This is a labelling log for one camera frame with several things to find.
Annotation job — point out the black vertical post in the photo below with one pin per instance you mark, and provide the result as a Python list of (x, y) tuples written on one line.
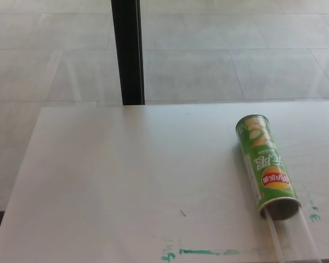
[(127, 54)]

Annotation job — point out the clear plastic chips tray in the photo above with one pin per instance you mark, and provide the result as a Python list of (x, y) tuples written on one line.
[(292, 235)]

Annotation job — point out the green Lay's chips can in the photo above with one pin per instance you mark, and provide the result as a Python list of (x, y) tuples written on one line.
[(264, 154)]

